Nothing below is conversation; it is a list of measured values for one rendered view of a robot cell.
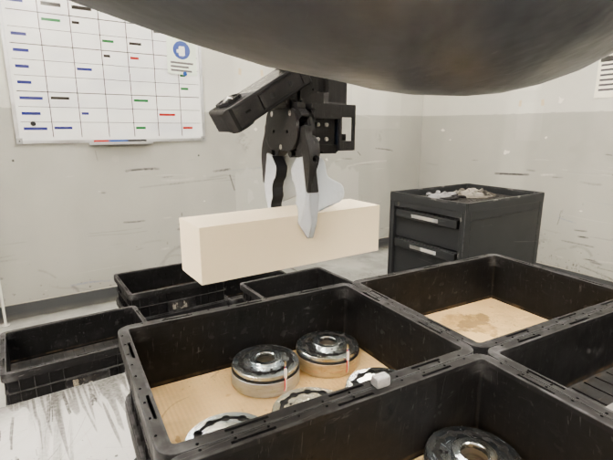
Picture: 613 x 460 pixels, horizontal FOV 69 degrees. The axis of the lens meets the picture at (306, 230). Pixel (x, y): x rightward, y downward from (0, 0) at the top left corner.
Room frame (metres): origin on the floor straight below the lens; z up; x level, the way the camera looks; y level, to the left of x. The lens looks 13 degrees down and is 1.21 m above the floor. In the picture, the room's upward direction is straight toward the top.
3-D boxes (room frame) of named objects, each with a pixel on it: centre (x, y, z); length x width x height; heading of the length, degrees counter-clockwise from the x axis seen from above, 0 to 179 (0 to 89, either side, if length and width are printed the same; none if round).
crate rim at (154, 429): (0.56, 0.02, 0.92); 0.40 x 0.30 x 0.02; 119
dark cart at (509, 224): (2.18, -0.79, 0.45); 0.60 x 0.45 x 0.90; 124
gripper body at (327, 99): (0.54, 0.00, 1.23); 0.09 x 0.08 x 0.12; 124
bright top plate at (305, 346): (0.67, -0.03, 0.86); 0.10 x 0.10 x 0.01
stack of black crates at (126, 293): (1.81, 0.58, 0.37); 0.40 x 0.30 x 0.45; 124
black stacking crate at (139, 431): (0.56, 0.02, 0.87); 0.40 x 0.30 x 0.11; 119
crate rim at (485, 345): (0.75, -0.32, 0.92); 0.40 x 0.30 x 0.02; 119
